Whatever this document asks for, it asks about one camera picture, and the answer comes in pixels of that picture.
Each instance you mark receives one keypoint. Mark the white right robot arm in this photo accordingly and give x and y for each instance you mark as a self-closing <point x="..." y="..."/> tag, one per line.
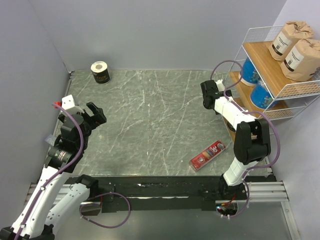
<point x="252" y="135"/>

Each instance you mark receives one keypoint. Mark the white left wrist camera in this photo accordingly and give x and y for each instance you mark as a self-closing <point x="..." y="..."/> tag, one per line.
<point x="70" y="104"/>

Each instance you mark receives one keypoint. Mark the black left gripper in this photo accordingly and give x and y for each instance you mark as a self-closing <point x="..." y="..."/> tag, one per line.
<point x="98" y="118"/>

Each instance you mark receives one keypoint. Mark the black roll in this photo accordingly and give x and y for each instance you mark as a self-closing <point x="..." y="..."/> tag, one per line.
<point x="99" y="70"/>

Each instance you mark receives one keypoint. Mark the white wire wooden shelf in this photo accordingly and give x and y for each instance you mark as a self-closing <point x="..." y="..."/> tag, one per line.
<point x="286" y="98"/>

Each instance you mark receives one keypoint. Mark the blue roll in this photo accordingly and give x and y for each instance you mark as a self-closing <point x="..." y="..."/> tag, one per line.
<point x="250" y="76"/>
<point x="260" y="96"/>

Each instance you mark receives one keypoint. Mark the brown paper roll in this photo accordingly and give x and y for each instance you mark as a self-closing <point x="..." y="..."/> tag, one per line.
<point x="303" y="60"/>
<point x="289" y="35"/>

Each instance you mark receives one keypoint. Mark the red toothpaste box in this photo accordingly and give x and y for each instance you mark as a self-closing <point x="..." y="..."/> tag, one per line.
<point x="207" y="155"/>

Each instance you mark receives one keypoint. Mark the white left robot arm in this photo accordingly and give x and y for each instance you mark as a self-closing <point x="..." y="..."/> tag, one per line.
<point x="41" y="217"/>

